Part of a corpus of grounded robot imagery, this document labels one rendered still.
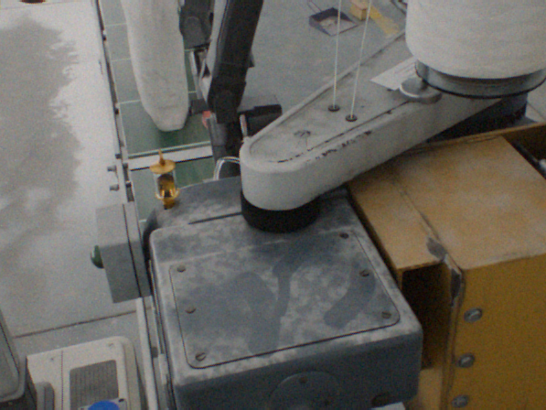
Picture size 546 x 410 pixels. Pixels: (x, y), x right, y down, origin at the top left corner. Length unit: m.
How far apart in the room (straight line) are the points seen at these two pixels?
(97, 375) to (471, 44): 1.68
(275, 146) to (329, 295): 0.17
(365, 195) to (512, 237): 0.16
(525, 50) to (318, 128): 0.25
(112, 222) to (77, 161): 2.70
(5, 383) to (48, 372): 0.32
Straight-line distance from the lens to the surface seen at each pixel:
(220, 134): 1.21
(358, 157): 0.81
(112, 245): 0.82
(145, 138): 2.87
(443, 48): 0.66
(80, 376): 2.16
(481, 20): 0.64
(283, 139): 0.79
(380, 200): 0.83
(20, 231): 3.19
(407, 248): 0.77
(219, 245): 0.78
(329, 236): 0.78
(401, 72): 0.93
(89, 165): 3.50
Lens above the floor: 1.83
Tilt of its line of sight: 37 degrees down
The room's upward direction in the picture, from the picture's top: 4 degrees counter-clockwise
